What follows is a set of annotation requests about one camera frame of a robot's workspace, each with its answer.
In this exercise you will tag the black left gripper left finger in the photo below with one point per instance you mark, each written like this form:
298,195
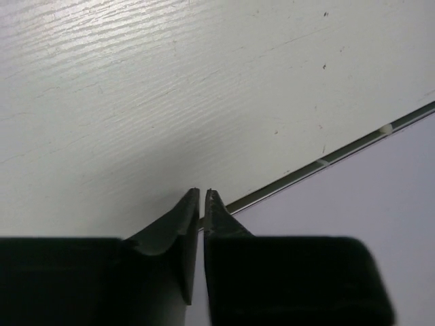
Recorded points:
146,279

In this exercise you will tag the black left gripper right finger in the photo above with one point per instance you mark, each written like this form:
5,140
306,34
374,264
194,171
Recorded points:
288,280

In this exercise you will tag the metal table edge rail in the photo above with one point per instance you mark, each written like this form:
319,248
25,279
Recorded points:
329,160

